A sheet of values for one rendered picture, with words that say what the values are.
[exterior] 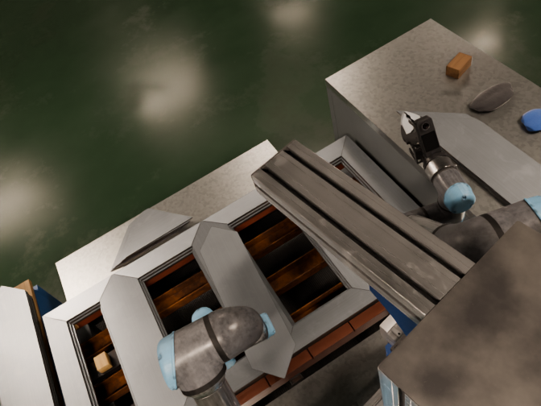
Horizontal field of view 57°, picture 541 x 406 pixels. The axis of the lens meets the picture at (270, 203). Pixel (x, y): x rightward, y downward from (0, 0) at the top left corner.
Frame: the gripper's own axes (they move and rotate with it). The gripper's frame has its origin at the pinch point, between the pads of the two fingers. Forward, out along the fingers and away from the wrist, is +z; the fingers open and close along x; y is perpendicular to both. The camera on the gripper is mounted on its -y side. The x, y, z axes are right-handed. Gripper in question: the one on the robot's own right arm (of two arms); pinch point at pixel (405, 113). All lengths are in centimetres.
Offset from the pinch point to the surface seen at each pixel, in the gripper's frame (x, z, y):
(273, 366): -74, -37, 51
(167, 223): -106, 45, 53
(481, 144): 27, 7, 42
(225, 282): -84, 2, 50
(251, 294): -75, -7, 51
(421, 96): 20, 43, 44
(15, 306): -175, 25, 37
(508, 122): 42, 14, 47
